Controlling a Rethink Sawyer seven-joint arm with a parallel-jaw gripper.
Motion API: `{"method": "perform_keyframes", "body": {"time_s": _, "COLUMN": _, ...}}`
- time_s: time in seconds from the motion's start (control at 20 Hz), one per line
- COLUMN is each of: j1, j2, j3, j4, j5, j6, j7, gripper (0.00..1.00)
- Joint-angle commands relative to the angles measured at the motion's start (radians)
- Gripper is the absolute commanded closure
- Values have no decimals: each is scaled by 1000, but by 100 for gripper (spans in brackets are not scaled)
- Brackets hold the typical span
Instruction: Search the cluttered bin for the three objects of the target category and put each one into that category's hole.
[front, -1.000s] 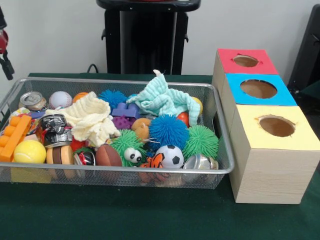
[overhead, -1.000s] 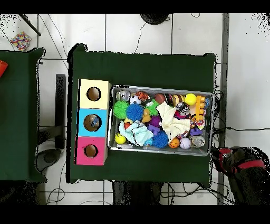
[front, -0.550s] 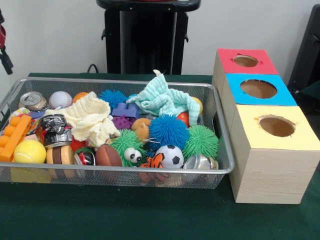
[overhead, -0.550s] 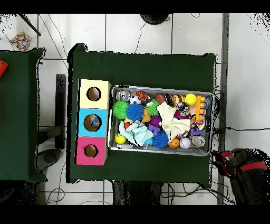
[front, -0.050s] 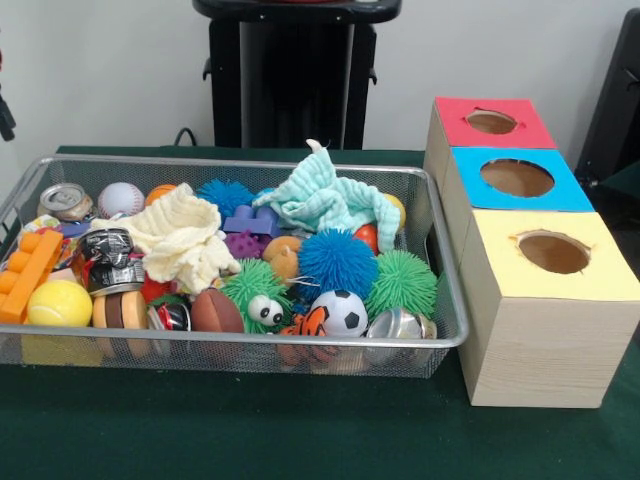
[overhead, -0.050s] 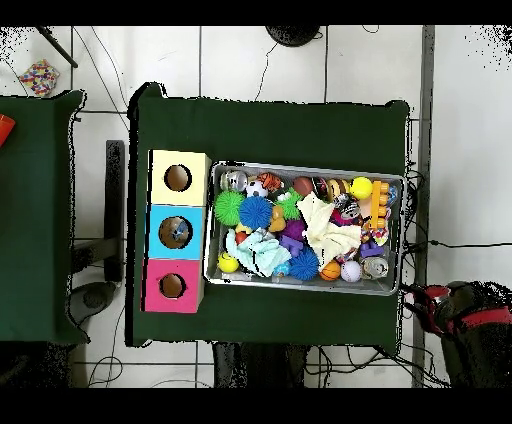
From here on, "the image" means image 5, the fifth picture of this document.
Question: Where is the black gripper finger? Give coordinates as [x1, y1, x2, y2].
[0, 85, 17, 142]

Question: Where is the green spiky ball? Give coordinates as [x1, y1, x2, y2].
[364, 249, 440, 319]

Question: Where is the yellow smiley ball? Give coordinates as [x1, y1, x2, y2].
[385, 193, 407, 234]

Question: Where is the wooden box with three holes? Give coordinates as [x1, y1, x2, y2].
[424, 96, 640, 409]

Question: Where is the small blue spiky ball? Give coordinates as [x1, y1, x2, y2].
[197, 179, 257, 216]

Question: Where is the large blue spiky ball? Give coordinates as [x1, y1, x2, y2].
[297, 228, 379, 299]

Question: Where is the green furry googly-eyed toy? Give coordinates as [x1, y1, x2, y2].
[223, 258, 294, 335]

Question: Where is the orange toy brick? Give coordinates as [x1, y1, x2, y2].
[0, 229, 65, 324]

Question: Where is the cream knitted cloth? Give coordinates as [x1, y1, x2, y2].
[93, 183, 243, 295]

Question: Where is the yellow tennis ball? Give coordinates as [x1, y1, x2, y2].
[27, 279, 94, 328]

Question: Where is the small soccer ball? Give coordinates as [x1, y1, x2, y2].
[310, 289, 370, 338]

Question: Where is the black monitor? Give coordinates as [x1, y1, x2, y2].
[578, 8, 640, 201]

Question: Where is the white baseball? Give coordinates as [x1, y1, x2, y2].
[98, 182, 147, 219]

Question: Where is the clear mesh bin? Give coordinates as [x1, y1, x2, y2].
[0, 153, 471, 379]

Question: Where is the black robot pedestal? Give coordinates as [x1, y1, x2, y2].
[193, 0, 403, 151]

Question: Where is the mint green cloth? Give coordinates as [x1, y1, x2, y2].
[253, 139, 401, 253]

